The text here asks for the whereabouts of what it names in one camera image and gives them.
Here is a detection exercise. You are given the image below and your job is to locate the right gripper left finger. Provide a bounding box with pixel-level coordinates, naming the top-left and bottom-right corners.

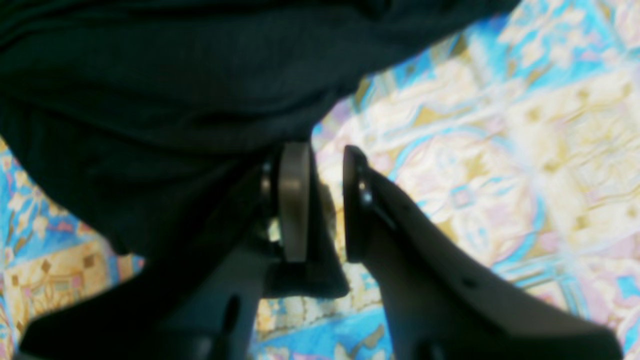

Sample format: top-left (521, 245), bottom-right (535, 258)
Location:
top-left (14, 142), bottom-right (349, 360)

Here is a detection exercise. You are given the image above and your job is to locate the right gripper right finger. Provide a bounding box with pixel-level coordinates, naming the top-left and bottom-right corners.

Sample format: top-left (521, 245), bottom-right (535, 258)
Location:
top-left (342, 145), bottom-right (624, 360)

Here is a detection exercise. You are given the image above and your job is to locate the black t-shirt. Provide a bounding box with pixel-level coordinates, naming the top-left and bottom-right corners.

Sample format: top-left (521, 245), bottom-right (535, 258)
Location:
top-left (1, 0), bottom-right (519, 289)

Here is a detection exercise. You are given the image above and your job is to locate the patterned tablecloth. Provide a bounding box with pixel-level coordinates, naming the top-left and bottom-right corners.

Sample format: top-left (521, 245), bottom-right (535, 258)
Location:
top-left (0, 0), bottom-right (640, 360)

